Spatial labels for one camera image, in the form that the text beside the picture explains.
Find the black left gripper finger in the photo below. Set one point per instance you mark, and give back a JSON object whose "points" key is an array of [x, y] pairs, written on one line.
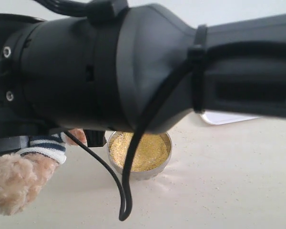
{"points": [[12, 144]]}

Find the teddy bear striped sweater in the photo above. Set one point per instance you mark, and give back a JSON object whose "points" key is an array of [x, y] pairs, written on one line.
{"points": [[25, 172]]}

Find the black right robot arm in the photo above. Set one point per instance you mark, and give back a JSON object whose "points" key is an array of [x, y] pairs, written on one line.
{"points": [[107, 66]]}

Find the yellow millet grains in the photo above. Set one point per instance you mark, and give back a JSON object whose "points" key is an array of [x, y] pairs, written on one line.
{"points": [[151, 152]]}

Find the steel bowl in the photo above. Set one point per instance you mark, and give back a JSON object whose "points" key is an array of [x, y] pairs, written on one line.
{"points": [[146, 174]]}

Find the white rectangular tray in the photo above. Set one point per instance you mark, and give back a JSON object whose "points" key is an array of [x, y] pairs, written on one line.
{"points": [[219, 118]]}

